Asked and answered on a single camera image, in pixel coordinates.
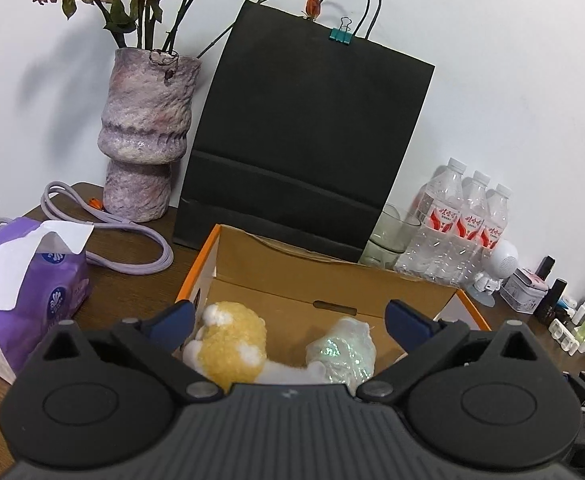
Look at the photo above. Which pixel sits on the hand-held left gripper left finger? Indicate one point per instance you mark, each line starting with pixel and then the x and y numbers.
pixel 175 317

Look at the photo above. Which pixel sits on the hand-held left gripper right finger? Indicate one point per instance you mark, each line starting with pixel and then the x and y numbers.
pixel 407 321

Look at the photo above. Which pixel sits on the yellow and white plush toy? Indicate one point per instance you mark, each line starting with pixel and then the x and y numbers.
pixel 232 345

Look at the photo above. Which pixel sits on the orange-rimmed cardboard box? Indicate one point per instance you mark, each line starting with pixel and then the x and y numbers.
pixel 272 280

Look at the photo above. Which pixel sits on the small white plastic case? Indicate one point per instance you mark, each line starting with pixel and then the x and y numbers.
pixel 565 335

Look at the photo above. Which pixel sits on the iridescent white fluffy pouch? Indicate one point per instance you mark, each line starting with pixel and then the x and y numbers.
pixel 342 350

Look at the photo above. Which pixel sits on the clear glass cup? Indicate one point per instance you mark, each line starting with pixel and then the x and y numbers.
pixel 390 240

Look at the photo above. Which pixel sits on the small white spray bottle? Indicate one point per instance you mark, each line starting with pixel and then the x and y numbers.
pixel 581 310

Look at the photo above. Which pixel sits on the clear water bottle red label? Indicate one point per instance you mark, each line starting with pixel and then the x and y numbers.
pixel 435 215
pixel 472 225
pixel 495 232

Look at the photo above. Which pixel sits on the white robot speaker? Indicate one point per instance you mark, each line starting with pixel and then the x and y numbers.
pixel 505 260

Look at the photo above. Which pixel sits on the small printed tin box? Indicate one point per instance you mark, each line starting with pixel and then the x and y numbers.
pixel 522 290

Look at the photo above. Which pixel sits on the small orange clip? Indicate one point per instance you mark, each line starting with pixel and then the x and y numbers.
pixel 95 203

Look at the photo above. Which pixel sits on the purple tissue pack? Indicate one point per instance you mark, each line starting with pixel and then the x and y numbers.
pixel 22 300

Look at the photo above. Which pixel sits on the purple textured vase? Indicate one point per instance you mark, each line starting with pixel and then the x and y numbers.
pixel 142 125

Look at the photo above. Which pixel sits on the black paper bag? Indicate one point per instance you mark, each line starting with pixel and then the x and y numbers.
pixel 297 135

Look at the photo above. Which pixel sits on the teal binder clip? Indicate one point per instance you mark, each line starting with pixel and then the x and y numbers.
pixel 341 34

